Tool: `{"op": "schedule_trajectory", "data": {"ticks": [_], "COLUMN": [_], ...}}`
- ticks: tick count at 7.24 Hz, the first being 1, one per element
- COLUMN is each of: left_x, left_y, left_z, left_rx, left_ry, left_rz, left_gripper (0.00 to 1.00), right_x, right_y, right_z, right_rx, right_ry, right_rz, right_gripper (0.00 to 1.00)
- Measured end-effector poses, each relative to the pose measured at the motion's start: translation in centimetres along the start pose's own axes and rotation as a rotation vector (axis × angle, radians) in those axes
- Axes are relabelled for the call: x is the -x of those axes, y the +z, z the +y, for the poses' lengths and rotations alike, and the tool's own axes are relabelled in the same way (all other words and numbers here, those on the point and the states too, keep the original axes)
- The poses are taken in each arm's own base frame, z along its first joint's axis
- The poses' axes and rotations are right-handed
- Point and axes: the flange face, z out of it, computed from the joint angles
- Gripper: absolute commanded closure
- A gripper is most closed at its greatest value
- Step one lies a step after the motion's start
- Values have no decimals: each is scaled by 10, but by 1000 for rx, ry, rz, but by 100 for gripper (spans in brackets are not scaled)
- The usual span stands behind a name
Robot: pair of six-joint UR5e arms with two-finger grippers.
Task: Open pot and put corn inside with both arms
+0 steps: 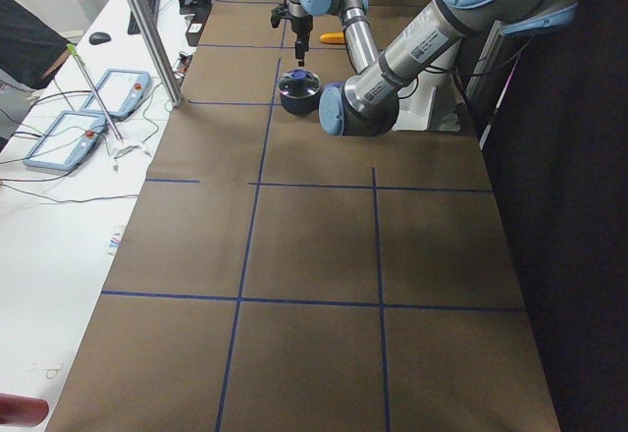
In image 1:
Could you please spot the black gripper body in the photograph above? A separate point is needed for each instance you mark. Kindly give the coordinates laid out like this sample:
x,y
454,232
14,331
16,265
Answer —
x,y
299,26

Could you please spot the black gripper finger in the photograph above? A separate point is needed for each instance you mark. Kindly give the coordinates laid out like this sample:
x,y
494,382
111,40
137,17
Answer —
x,y
299,53

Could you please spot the glass pot lid blue knob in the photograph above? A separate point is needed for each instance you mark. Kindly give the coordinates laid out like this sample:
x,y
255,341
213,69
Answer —
x,y
298,83

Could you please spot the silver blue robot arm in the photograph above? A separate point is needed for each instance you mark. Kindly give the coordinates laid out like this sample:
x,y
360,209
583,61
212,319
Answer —
x,y
367,104
357,36

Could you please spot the yellow corn cob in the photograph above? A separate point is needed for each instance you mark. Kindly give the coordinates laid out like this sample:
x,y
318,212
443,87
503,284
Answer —
x,y
332,38

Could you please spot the dark blue saucepan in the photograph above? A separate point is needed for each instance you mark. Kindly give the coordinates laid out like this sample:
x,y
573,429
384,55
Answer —
x,y
303,105

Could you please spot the far teach pendant tablet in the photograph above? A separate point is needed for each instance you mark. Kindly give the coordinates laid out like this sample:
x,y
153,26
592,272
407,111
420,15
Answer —
x,y
122,91

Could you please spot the teach pendant tablet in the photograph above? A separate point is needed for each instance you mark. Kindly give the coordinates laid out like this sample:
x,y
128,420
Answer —
x,y
122,91
67,142

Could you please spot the black computer mouse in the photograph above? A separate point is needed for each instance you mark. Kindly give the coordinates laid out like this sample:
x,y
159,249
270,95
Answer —
x,y
99,37

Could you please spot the metal rod green tip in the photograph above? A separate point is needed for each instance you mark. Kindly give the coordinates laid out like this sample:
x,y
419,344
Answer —
x,y
74,53

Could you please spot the near teach pendant tablet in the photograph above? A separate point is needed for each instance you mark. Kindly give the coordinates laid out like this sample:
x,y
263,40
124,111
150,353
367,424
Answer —
x,y
67,142

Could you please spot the person in black shirt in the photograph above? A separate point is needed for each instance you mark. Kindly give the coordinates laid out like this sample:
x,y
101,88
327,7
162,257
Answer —
x,y
31,51

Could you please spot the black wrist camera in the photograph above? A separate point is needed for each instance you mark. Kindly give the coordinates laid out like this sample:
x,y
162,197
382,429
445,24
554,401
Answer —
x,y
278,14

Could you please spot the aluminium frame post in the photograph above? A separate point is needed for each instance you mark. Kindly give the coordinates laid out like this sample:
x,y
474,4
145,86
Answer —
x,y
156,50

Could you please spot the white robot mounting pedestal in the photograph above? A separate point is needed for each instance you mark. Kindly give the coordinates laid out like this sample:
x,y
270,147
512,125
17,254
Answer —
x,y
428,105

